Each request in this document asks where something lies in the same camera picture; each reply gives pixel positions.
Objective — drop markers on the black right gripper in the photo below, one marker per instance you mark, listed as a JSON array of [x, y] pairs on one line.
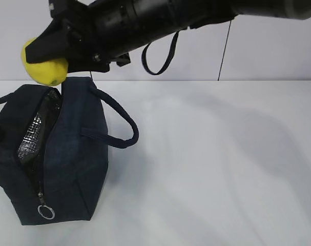
[[73, 34]]

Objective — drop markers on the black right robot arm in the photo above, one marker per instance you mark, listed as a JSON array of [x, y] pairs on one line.
[[131, 24]]

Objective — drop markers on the yellow lemon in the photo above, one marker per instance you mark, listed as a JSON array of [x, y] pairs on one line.
[[49, 73]]

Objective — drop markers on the navy blue lunch bag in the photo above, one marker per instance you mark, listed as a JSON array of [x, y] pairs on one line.
[[54, 156]]

